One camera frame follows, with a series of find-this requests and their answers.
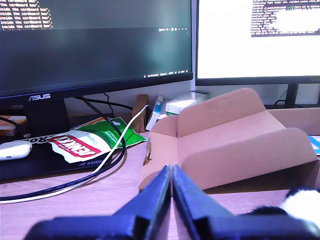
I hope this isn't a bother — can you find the black desk cable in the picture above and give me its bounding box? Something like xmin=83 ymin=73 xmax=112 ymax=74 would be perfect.
xmin=0 ymin=96 xmax=127 ymax=202

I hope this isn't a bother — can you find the ASUS computer monitor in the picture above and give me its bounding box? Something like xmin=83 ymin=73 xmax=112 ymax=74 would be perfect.
xmin=0 ymin=0 xmax=195 ymax=137

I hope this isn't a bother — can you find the blue booklet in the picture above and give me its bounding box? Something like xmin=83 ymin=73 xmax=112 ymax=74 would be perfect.
xmin=307 ymin=134 xmax=320 ymax=156

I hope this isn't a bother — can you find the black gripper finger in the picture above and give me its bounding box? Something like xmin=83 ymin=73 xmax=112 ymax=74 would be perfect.
xmin=112 ymin=164 xmax=172 ymax=240
xmin=171 ymin=163 xmax=234 ymax=240

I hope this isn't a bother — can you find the white cable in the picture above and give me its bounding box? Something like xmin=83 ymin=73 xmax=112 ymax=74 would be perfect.
xmin=0 ymin=104 xmax=150 ymax=205

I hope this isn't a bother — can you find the black and white panda plush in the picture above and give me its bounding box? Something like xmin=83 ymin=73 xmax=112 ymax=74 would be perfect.
xmin=239 ymin=186 xmax=320 ymax=227

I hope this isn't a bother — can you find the orange and white box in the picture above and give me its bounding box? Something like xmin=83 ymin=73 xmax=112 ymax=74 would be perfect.
xmin=0 ymin=115 xmax=28 ymax=137

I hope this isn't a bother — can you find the Huawei computer monitor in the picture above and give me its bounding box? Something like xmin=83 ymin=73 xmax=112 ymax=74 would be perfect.
xmin=195 ymin=0 xmax=320 ymax=109

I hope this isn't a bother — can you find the black gaming desk mat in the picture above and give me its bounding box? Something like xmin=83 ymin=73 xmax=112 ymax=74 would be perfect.
xmin=0 ymin=134 xmax=126 ymax=181

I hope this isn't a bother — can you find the small brown cardboard piece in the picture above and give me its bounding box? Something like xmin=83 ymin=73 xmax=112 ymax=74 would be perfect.
xmin=131 ymin=94 xmax=150 ymax=133

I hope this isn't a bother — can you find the open brown cardboard box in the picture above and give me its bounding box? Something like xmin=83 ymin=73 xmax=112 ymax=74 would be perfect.
xmin=138 ymin=87 xmax=320 ymax=191

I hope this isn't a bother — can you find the white and green carton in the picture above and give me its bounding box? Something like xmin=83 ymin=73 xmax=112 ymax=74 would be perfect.
xmin=165 ymin=90 xmax=210 ymax=117

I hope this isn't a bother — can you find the white oval device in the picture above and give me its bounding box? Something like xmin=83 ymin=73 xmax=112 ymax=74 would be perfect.
xmin=0 ymin=141 xmax=33 ymax=161

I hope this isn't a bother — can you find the green and white snack bag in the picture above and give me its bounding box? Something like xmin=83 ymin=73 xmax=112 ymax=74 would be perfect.
xmin=47 ymin=117 xmax=148 ymax=164

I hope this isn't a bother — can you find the blue and white carton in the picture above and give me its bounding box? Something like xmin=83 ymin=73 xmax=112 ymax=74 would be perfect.
xmin=145 ymin=94 xmax=166 ymax=132

